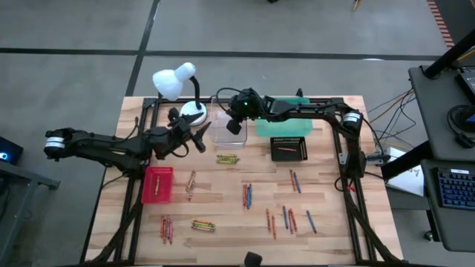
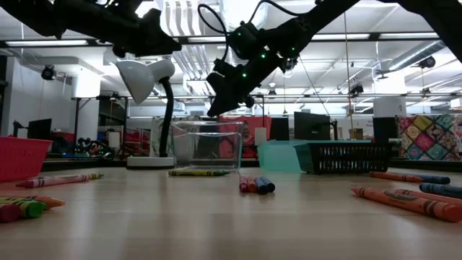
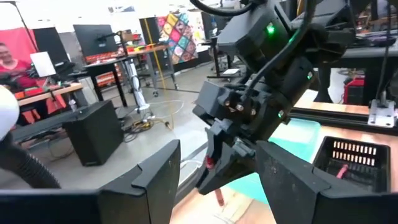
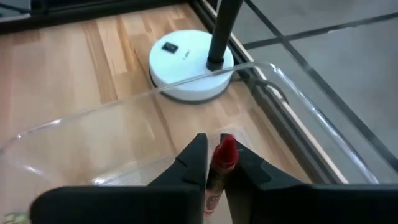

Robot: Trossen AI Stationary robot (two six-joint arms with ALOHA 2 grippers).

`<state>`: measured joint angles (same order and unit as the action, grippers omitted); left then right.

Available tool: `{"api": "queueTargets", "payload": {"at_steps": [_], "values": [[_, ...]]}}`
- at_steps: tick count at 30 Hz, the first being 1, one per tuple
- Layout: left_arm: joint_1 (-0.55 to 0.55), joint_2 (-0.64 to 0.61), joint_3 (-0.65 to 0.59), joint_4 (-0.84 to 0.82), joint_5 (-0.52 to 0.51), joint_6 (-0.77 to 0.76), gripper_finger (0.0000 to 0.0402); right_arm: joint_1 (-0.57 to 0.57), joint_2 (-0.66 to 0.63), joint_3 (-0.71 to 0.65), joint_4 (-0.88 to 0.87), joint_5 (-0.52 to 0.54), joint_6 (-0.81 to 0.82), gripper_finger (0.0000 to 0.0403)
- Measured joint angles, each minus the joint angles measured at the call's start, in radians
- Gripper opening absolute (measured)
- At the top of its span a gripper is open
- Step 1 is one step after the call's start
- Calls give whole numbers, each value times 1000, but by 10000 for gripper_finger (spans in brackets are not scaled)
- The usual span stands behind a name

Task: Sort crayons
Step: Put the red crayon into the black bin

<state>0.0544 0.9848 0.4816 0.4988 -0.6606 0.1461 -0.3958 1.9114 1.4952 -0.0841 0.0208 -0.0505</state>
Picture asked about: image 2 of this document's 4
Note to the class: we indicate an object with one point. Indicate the cardboard box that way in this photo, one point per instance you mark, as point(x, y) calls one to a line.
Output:
point(355, 134)

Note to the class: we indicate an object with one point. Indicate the black metal stand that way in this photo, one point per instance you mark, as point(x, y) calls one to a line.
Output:
point(76, 119)

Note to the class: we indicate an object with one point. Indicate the clear plastic container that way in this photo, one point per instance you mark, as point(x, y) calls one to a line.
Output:
point(205, 151)

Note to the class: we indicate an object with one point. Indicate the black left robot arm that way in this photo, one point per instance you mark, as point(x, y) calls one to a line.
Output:
point(54, 14)

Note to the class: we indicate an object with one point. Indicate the colourful patchwork quilt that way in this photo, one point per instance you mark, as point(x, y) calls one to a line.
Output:
point(429, 137)

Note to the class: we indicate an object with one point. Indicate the slanted silver air duct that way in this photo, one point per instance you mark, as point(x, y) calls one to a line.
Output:
point(415, 57)

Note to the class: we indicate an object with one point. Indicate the pink red crayon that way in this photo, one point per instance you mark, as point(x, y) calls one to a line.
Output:
point(50, 181)

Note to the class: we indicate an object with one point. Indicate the red partition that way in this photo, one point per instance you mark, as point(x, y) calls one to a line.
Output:
point(261, 121)

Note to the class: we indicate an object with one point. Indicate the white column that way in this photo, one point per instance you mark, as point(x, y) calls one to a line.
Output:
point(86, 86)

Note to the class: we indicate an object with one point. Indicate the white box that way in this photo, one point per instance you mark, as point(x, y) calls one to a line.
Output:
point(260, 136)

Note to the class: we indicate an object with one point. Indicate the black metal table frame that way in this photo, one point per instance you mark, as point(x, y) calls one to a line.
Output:
point(83, 165)

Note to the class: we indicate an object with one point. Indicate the bright light bar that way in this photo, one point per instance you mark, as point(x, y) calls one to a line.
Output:
point(408, 36)

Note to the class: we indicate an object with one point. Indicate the white pillar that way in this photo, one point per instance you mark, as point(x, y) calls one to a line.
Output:
point(390, 107)

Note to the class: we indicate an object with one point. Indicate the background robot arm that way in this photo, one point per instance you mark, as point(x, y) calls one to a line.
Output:
point(94, 148)

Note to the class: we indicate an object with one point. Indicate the black hanging spotlight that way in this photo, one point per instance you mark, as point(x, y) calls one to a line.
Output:
point(356, 89)
point(47, 73)
point(291, 65)
point(427, 62)

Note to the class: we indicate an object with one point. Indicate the large black monitor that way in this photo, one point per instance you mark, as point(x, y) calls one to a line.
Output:
point(312, 126)

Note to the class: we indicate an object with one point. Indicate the yellow green crayon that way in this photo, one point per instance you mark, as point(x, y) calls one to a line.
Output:
point(195, 173)

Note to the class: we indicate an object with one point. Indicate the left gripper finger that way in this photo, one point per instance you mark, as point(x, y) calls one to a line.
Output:
point(157, 23)
point(160, 43)

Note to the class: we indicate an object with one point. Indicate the red plastic basket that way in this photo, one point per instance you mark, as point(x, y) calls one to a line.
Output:
point(21, 159)

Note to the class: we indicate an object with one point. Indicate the person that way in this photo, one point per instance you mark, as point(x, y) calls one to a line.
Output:
point(249, 135)

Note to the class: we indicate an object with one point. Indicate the blue crayon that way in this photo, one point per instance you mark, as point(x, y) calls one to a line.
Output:
point(260, 187)
point(435, 179)
point(442, 189)
point(270, 186)

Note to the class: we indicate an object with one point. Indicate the orange crayon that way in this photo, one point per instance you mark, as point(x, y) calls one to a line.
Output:
point(408, 203)
point(54, 203)
point(393, 176)
point(433, 197)
point(252, 186)

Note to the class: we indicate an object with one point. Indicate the black plastic basket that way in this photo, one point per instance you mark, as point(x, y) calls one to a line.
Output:
point(343, 159)

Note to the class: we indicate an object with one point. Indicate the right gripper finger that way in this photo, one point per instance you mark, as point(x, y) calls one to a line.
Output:
point(220, 82)
point(231, 99)

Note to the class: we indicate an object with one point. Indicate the white desk lamp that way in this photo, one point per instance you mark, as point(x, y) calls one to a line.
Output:
point(139, 81)

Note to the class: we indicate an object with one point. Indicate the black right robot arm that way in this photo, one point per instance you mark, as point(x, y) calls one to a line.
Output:
point(317, 18)

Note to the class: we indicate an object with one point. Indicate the teal plastic tray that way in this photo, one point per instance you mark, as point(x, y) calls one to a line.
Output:
point(276, 155)

